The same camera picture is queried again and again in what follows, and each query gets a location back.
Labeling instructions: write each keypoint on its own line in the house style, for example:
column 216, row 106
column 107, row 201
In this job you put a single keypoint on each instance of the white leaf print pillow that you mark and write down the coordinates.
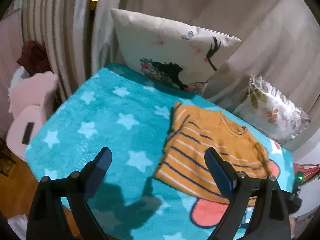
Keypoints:
column 272, row 107

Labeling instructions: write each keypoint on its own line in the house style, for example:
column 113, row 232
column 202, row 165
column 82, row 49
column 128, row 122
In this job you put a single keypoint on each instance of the white cloth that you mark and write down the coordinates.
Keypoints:
column 16, row 77

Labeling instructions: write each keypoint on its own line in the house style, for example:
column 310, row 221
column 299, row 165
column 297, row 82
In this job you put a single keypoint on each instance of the white crumpled fabric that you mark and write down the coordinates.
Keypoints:
column 17, row 226

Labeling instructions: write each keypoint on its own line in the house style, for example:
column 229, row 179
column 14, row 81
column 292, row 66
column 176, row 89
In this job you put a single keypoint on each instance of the red patterned object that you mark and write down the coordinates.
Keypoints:
column 308, row 171

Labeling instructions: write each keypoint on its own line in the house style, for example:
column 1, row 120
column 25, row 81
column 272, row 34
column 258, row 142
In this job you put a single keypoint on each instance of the teal star print blanket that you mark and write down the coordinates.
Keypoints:
column 100, row 120

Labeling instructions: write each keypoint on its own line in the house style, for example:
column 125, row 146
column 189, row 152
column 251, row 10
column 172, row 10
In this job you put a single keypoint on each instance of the cream pillow with figure print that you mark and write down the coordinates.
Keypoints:
column 160, row 40

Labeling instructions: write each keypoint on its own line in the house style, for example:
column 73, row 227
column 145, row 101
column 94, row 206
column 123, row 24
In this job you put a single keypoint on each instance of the pink chair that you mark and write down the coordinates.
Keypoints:
column 32, row 97

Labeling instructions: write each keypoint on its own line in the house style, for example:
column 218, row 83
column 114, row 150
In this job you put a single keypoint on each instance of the black rectangular device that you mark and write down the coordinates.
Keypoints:
column 28, row 133

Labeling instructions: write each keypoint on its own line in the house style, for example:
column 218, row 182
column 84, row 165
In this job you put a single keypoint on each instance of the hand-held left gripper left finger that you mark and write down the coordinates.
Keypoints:
column 103, row 165

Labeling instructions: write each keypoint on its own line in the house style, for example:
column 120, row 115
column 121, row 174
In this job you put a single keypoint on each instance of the yellow striped sweater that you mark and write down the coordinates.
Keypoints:
column 215, row 135

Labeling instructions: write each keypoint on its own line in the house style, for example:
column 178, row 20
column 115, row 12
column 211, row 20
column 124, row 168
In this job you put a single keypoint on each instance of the dark red cloth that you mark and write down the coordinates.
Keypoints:
column 33, row 56

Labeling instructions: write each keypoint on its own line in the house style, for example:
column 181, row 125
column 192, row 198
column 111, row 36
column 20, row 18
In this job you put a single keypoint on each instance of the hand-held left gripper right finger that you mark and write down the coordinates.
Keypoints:
column 217, row 170

